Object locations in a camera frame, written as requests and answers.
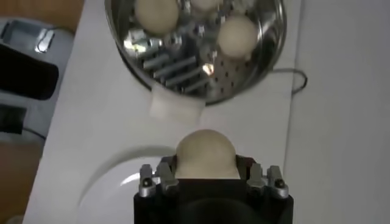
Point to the stainless steel steamer basket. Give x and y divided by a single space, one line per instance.
182 70

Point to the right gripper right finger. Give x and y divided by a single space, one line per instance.
278 182

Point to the round white plate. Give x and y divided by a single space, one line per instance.
112 198

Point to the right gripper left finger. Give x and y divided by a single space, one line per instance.
146 182

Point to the white steamed baozi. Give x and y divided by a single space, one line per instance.
205 155
205 3
237 36
157 15

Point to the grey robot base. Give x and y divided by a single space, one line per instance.
39 118

